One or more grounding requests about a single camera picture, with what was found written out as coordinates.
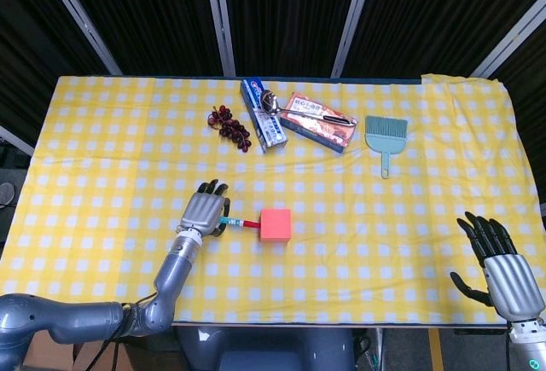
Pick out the teal hand brush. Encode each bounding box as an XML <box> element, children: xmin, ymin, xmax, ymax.
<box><xmin>364</xmin><ymin>115</ymin><xmax>409</xmax><ymax>180</ymax></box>

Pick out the aluminium frame post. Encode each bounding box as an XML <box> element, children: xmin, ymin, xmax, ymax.
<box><xmin>36</xmin><ymin>0</ymin><xmax>124</xmax><ymax>76</ymax></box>
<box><xmin>202</xmin><ymin>0</ymin><xmax>237</xmax><ymax>77</ymax></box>
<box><xmin>470</xmin><ymin>0</ymin><xmax>546</xmax><ymax>78</ymax></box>
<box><xmin>0</xmin><ymin>125</ymin><xmax>35</xmax><ymax>157</ymax></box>
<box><xmin>330</xmin><ymin>0</ymin><xmax>379</xmax><ymax>78</ymax></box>

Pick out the yellow white checked tablecloth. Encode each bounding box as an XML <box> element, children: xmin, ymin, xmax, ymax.
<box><xmin>0</xmin><ymin>72</ymin><xmax>546</xmax><ymax>325</ymax></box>

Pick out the dark red grape bunch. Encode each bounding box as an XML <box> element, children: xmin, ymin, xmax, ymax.
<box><xmin>207</xmin><ymin>105</ymin><xmax>253</xmax><ymax>154</ymax></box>

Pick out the blue white toothpaste box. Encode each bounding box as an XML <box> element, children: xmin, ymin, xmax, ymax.
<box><xmin>240</xmin><ymin>78</ymin><xmax>288</xmax><ymax>154</ymax></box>

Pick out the cable bundle under table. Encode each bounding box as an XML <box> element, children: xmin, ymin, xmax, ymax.
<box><xmin>353</xmin><ymin>326</ymin><xmax>384</xmax><ymax>371</ymax></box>

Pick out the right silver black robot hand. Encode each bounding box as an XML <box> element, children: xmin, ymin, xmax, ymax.
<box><xmin>450</xmin><ymin>211</ymin><xmax>545</xmax><ymax>324</ymax></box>

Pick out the orange-red cube block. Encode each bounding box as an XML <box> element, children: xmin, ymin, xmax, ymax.
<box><xmin>258</xmin><ymin>207</ymin><xmax>293</xmax><ymax>244</ymax></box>

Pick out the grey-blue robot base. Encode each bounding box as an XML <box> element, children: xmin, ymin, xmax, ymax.
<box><xmin>172</xmin><ymin>326</ymin><xmax>355</xmax><ymax>371</ymax></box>

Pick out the green and red marker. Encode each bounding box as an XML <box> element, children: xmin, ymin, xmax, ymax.
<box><xmin>219</xmin><ymin>216</ymin><xmax>261</xmax><ymax>230</ymax></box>

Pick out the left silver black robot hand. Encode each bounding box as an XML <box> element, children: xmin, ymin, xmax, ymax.
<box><xmin>177</xmin><ymin>179</ymin><xmax>232</xmax><ymax>239</ymax></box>

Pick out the steel ladle with black handle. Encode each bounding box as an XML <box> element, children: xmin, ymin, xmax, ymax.
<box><xmin>259</xmin><ymin>89</ymin><xmax>358</xmax><ymax>126</ymax></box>

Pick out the orange snack box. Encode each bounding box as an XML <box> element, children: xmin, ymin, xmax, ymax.
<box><xmin>279</xmin><ymin>91</ymin><xmax>358</xmax><ymax>154</ymax></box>

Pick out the round grey disc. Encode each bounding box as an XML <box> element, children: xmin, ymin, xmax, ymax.
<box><xmin>0</xmin><ymin>182</ymin><xmax>17</xmax><ymax>208</ymax></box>

